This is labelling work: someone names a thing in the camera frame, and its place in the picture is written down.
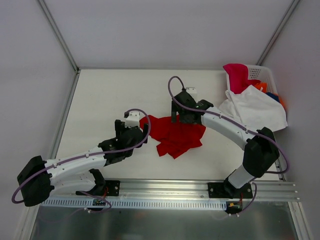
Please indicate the aluminium mounting rail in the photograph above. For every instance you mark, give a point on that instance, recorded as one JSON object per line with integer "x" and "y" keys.
{"x": 193, "y": 190}

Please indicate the blue t shirt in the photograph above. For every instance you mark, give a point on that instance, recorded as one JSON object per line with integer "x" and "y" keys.
{"x": 273, "y": 96}

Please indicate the left aluminium frame bar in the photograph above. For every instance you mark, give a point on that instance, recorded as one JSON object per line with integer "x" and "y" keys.
{"x": 63, "y": 118}

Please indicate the left aluminium frame post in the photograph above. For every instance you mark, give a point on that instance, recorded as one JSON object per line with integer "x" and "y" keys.
{"x": 57, "y": 33}

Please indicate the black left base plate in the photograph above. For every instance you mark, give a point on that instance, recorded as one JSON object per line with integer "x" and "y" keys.
{"x": 104, "y": 188}

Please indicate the rear aluminium frame bar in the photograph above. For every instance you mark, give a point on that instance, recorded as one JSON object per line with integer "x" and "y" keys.
{"x": 151, "y": 68}

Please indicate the aluminium frame bar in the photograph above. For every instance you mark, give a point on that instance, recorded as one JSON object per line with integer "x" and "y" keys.
{"x": 63, "y": 118}
{"x": 151, "y": 68}

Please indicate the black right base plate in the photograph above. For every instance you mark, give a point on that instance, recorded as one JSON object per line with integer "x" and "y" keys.
{"x": 220, "y": 190}

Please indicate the magenta t shirt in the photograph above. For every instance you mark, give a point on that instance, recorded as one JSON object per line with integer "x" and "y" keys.
{"x": 239, "y": 77}

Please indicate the white plastic basket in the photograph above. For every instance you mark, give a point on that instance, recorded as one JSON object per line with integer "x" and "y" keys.
{"x": 260, "y": 73}

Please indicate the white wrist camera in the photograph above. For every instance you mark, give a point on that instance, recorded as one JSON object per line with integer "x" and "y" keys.
{"x": 132, "y": 119}
{"x": 192, "y": 92}

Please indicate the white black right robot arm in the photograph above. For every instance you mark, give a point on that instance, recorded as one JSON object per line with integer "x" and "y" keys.
{"x": 259, "y": 146}

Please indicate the white slotted cable duct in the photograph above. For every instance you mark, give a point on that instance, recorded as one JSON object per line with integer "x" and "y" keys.
{"x": 117, "y": 203}

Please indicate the orange t shirt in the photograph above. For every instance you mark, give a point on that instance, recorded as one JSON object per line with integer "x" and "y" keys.
{"x": 262, "y": 87}

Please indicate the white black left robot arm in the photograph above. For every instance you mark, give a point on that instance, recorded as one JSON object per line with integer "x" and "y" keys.
{"x": 79, "y": 174}

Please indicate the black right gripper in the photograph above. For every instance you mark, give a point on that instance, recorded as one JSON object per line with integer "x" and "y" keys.
{"x": 180, "y": 115}

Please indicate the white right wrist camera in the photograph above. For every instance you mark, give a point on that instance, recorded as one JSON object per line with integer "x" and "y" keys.
{"x": 192, "y": 92}

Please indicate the aluminium frame post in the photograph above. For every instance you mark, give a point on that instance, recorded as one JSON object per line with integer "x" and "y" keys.
{"x": 278, "y": 30}
{"x": 57, "y": 33}

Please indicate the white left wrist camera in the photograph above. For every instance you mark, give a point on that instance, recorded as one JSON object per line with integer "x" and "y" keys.
{"x": 132, "y": 119}

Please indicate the right aluminium frame post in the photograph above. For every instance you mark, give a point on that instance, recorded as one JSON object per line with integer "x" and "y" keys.
{"x": 278, "y": 30}

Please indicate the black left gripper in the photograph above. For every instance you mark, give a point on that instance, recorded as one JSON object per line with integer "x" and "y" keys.
{"x": 141, "y": 132}

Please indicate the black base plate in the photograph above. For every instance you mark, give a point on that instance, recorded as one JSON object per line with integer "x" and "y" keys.
{"x": 220, "y": 190}
{"x": 104, "y": 188}

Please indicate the red t shirt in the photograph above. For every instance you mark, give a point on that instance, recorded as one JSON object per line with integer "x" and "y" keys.
{"x": 175, "y": 138}

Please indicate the white t shirt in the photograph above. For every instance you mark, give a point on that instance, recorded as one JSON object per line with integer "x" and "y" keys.
{"x": 254, "y": 109}

